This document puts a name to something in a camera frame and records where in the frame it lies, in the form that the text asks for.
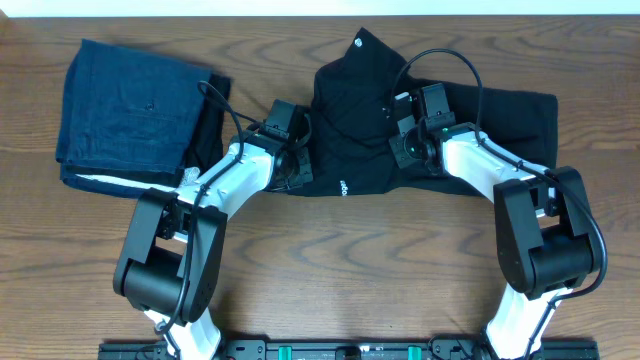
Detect black t-shirt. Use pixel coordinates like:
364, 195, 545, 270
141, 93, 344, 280
294, 28, 559, 197

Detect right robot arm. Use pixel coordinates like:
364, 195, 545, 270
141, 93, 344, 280
388, 84, 608, 359

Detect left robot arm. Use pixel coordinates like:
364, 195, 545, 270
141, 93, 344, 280
99, 100, 313, 359

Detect folded black garment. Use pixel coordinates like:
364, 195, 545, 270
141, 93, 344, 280
175, 69, 231, 185

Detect folded dark blue jeans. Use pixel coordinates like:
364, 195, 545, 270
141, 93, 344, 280
55, 40, 211, 198

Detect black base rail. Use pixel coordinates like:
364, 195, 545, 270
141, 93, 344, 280
97, 338, 600, 360

